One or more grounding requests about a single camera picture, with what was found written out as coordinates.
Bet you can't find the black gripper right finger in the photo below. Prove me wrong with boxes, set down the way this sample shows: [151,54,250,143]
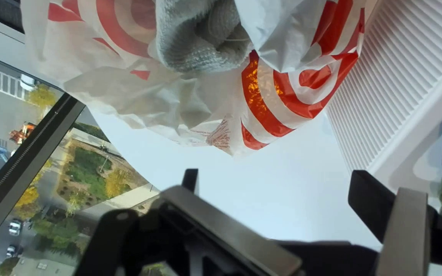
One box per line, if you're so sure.
[347,169,442,276]

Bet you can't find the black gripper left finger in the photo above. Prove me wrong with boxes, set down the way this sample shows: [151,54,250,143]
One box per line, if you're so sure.
[72,167,306,276]

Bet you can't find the beige cloth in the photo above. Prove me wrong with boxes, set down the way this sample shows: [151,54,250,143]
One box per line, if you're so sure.
[152,0,255,74]

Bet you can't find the white plastic basket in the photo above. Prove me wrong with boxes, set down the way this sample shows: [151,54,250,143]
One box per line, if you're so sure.
[324,0,442,207]

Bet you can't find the white red plastic bag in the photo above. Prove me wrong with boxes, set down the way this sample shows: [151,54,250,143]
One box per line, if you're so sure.
[20,0,382,158]

